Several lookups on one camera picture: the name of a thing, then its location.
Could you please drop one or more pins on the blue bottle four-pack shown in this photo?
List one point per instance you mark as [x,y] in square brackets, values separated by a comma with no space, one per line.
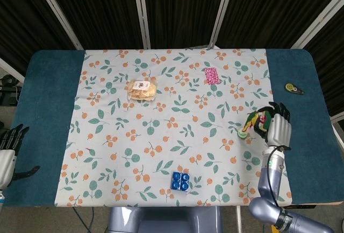
[180,181]

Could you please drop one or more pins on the blue felt table cover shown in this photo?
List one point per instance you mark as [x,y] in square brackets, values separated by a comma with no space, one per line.
[45,109]

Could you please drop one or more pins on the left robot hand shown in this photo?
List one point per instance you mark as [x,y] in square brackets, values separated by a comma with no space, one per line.
[6,164]

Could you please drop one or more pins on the clear bag of snacks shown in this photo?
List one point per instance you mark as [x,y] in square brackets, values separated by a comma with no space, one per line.
[142,90]

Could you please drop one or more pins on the floral tablecloth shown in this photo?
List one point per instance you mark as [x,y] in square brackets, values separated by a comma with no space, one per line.
[161,125]

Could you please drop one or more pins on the pink patterned card pack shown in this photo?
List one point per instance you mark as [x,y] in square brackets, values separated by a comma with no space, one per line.
[212,76]

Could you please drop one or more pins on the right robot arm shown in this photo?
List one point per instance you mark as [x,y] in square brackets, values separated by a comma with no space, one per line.
[271,182]

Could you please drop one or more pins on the white table leg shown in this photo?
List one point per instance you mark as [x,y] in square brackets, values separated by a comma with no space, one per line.
[238,219]

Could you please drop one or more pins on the grey robot torso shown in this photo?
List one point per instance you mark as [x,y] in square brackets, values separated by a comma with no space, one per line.
[166,221]

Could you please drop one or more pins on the colourful feather shuttlecock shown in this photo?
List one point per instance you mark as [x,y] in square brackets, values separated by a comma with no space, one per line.
[251,121]

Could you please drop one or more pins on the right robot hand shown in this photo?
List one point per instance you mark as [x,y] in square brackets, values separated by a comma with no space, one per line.
[280,130]

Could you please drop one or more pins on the yellow black correction tape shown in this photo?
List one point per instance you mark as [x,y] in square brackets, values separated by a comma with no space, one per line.
[291,87]

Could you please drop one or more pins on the white partition frame post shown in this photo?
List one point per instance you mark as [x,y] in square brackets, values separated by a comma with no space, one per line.
[142,12]
[221,12]
[12,70]
[317,20]
[57,13]

